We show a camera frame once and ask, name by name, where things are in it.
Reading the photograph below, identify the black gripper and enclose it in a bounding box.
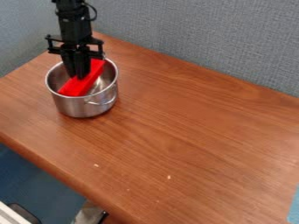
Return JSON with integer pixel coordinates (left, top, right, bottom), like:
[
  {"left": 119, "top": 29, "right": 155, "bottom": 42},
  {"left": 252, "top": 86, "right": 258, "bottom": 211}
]
[{"left": 46, "top": 34, "right": 105, "bottom": 80}]

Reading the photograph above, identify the red rectangular block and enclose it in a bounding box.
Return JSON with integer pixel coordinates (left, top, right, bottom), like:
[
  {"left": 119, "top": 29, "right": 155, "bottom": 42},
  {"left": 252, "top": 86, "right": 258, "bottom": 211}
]
[{"left": 58, "top": 59, "right": 106, "bottom": 97}]

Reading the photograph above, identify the metal pot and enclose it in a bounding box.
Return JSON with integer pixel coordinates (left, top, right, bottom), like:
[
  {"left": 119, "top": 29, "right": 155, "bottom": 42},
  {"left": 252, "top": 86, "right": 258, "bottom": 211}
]
[{"left": 46, "top": 59, "right": 119, "bottom": 118}]

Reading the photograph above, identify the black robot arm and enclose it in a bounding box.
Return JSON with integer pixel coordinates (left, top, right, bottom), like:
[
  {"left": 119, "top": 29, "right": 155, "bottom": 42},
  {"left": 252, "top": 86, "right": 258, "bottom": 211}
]
[{"left": 46, "top": 0, "right": 105, "bottom": 80}]

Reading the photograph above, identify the metal table leg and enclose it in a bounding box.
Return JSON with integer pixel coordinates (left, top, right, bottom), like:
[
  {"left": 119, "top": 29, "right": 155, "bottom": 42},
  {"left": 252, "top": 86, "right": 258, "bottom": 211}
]
[{"left": 71, "top": 201, "right": 109, "bottom": 224}]

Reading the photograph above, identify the black cable loop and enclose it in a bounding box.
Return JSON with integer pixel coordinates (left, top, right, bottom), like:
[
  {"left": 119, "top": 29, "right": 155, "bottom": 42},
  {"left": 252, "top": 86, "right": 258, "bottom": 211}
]
[{"left": 81, "top": 1, "right": 99, "bottom": 22}]

